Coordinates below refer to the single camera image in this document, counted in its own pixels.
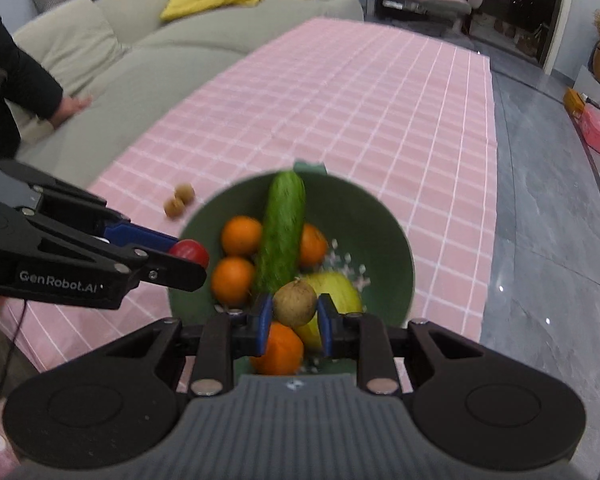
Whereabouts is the red cherry tomato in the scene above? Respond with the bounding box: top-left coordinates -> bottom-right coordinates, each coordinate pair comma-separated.
169,240 -> 210,269

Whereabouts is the yellow green pear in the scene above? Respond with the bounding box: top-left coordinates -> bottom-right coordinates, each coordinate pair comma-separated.
294,270 -> 364,354

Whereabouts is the brown longan fruit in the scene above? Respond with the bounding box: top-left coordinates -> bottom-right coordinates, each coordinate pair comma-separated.
174,183 -> 196,205
273,280 -> 317,328
163,196 -> 186,219

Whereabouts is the orange mandarin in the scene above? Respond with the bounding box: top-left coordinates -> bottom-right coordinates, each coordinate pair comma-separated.
250,322 -> 304,376
221,216 -> 262,257
299,223 -> 328,269
210,256 -> 256,308

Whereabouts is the green cucumber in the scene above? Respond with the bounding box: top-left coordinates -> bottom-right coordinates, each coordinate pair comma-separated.
253,170 -> 306,294

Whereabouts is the green colander bowl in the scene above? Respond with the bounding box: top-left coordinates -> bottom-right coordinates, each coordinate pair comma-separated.
166,160 -> 415,376

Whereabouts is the bystander hand on sofa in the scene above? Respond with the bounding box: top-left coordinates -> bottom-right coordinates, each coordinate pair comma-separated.
48,96 -> 92,129

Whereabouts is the bystander black sleeve arm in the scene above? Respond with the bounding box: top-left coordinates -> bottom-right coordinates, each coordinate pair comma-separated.
0,18 -> 64,159

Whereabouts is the beige cushion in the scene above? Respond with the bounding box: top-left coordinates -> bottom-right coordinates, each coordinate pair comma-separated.
9,0 -> 131,131

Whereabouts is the beige sofa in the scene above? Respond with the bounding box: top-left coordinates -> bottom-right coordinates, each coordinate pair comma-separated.
0,0 -> 365,396

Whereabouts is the pink checkered tablecloth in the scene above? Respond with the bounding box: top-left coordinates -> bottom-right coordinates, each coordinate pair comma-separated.
0,16 -> 499,394

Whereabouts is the pink storage box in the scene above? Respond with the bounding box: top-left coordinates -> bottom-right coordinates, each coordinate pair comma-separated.
579,104 -> 600,154

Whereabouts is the orange box on floor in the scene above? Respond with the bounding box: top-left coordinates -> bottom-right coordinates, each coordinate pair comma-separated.
562,88 -> 585,118

